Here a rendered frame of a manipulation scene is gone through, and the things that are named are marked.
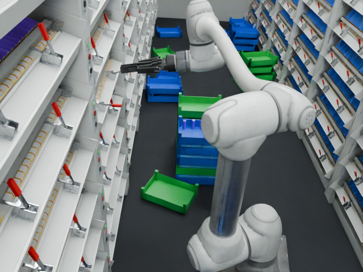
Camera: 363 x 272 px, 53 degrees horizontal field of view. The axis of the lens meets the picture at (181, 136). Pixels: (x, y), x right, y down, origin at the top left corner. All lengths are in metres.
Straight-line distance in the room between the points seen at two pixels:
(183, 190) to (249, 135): 1.38
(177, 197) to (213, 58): 1.05
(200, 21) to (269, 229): 0.83
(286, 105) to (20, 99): 0.67
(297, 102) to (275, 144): 1.83
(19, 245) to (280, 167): 2.17
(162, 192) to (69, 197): 1.32
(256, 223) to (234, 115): 0.59
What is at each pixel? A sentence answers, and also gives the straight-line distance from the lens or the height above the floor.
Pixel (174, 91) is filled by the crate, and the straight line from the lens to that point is 3.18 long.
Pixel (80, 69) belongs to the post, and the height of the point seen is 1.17.
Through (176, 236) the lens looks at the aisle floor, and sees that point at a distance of 2.08.
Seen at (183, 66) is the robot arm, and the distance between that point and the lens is 1.53.
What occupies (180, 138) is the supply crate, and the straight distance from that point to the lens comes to 2.14.
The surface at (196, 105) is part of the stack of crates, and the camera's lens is 2.56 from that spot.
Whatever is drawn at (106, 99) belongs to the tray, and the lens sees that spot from 1.46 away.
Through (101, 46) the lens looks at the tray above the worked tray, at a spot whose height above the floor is 1.08.
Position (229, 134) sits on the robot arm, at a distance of 0.96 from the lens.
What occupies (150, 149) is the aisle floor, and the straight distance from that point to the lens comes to 2.64.
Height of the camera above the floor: 1.61
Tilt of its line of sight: 35 degrees down
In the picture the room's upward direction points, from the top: 4 degrees clockwise
